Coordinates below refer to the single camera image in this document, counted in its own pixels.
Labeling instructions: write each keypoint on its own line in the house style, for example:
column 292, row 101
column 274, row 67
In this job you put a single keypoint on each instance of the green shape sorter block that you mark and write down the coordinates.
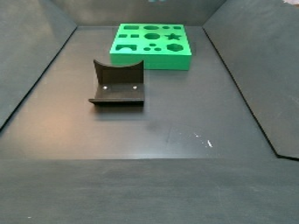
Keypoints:
column 157, row 44

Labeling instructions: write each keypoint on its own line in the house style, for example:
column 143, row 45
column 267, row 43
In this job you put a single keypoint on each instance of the black curved holder bracket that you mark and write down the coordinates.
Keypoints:
column 120, row 84

